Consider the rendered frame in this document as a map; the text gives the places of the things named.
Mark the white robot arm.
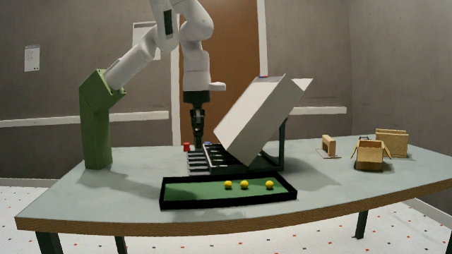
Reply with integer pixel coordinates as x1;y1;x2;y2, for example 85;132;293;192
103;0;226;91

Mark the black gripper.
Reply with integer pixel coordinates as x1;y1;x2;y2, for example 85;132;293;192
183;90;211;151

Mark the red plug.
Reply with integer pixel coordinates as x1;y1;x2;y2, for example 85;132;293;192
183;143;191;152

